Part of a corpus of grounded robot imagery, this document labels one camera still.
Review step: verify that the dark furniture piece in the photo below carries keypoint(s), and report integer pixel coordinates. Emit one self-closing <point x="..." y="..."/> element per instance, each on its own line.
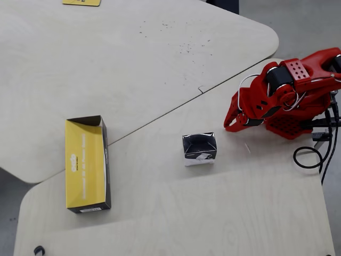
<point x="223" y="4"/>

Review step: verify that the red robot arm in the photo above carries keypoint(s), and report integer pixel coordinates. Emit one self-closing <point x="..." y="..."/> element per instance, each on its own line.
<point x="314" y="61"/>

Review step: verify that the black table clamp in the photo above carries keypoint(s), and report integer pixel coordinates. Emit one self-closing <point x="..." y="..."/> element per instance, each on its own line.
<point x="321" y="136"/>

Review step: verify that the small black clip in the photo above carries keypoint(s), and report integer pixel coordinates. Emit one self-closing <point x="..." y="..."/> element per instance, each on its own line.
<point x="38" y="250"/>

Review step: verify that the yellow card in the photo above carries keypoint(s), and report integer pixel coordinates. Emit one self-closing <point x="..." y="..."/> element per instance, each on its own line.
<point x="80" y="2"/>

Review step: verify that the open black yellow box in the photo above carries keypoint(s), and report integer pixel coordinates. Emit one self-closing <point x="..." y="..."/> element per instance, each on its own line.
<point x="85" y="165"/>

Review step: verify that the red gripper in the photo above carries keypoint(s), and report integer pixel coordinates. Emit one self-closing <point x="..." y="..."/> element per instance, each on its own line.
<point x="237" y="123"/>

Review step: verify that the small black glossy box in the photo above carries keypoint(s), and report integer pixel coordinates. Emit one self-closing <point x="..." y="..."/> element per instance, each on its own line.
<point x="199" y="149"/>

